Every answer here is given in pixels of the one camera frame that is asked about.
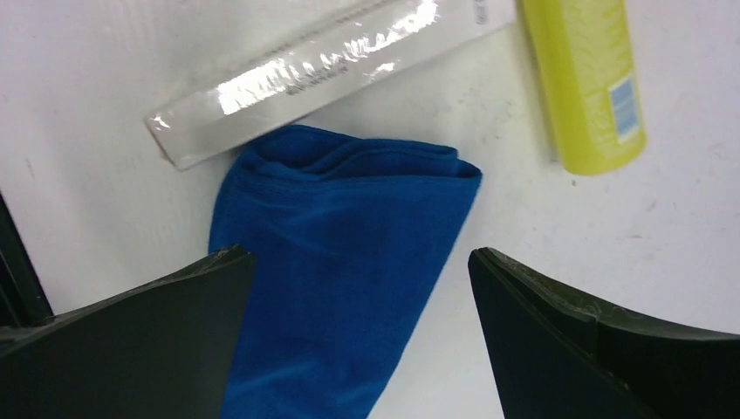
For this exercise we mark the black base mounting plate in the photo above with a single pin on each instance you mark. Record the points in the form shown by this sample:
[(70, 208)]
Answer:
[(23, 300)]

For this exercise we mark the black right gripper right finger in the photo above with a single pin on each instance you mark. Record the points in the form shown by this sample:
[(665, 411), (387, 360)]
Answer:
[(558, 352)]

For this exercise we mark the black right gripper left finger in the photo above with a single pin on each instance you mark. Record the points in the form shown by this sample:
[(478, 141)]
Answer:
[(160, 350)]

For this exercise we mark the yellow-green tube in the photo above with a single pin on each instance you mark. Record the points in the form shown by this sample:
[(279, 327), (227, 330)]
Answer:
[(586, 68)]

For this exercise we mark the blue cloth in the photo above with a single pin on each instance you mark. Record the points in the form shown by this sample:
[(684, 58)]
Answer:
[(350, 237)]

